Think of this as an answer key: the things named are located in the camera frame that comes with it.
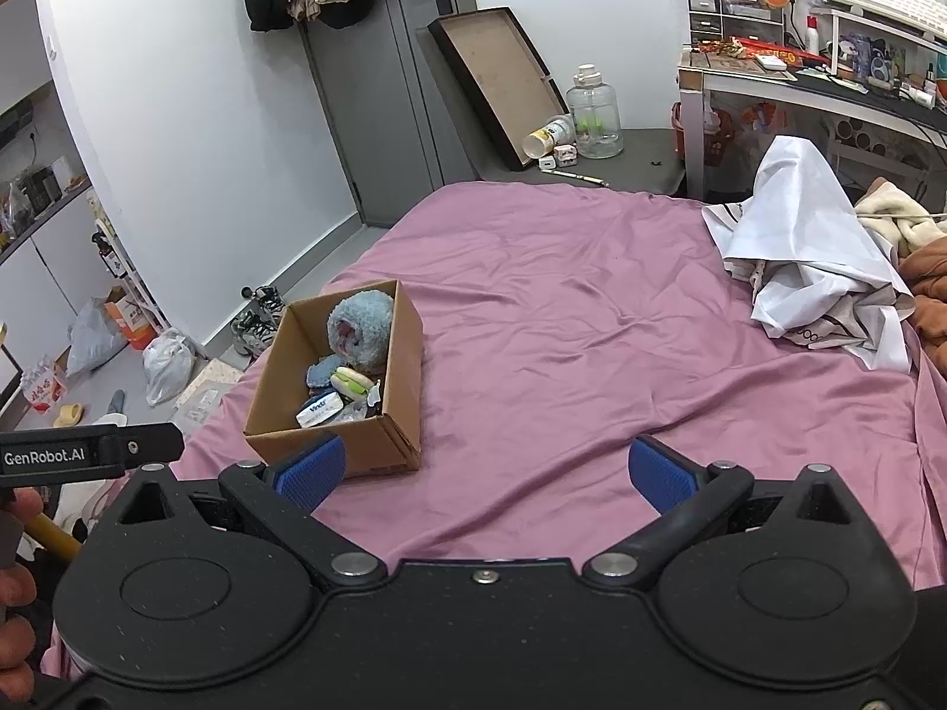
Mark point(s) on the white monitor riser shelf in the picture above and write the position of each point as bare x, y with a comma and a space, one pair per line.
865, 18

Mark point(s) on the yellow-white tin can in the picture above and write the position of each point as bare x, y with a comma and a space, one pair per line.
544, 137

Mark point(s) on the white plastic bag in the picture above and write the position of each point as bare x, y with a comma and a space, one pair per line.
169, 366

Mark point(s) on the brown cardboard box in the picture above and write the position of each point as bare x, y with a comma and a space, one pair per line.
399, 384

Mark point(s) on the blue tissue pack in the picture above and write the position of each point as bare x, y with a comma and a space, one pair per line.
319, 410

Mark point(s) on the small white box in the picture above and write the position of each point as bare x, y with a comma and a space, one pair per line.
546, 163
566, 155

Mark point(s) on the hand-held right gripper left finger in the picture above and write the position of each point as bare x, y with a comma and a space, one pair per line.
311, 473

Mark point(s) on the black spray bottle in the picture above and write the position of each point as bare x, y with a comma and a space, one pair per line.
109, 255

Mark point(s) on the clear plastic water jug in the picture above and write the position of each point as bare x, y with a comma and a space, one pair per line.
595, 118

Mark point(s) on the white bottle red cap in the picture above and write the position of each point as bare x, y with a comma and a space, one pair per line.
812, 37

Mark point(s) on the white desk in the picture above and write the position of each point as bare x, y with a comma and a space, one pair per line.
740, 78

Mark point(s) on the orange-brown cloth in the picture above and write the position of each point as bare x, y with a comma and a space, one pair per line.
928, 274

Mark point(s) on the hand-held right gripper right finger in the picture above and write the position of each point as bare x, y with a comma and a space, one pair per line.
662, 481

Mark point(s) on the pair of sneakers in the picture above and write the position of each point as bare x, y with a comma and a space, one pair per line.
255, 322

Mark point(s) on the pink bed sheet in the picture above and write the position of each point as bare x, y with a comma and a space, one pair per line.
592, 310

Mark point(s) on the person's left hand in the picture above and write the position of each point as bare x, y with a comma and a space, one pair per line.
15, 595

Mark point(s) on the beige fleece blanket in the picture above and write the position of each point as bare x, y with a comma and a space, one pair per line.
895, 207

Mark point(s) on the pen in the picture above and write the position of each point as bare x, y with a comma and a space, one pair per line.
577, 176

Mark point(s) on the white crumpled sheet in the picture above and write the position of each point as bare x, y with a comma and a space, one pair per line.
799, 222

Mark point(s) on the flat brown box black frame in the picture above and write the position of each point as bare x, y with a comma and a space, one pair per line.
496, 81

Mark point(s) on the flat cardboard sheet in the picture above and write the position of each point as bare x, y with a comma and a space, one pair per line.
203, 396

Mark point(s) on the grey plastic bag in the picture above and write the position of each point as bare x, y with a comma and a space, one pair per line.
92, 336

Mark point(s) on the blue-grey fuzzy cloth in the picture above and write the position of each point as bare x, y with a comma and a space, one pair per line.
322, 373

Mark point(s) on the orange cardboard box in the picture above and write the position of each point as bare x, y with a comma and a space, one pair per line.
133, 318

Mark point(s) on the grey fuzzy plush with pink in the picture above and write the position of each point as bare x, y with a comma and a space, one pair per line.
366, 325

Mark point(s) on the grey drawer organizer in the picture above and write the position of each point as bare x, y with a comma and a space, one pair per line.
729, 11

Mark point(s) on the red-white packet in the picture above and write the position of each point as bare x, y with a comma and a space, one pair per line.
44, 384

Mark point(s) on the clear bag of white pellets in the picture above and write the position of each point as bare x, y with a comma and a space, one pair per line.
349, 416

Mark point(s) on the yellow stick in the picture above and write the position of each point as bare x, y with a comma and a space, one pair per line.
55, 536

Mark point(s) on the grey door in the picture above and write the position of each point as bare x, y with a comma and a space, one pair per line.
392, 103

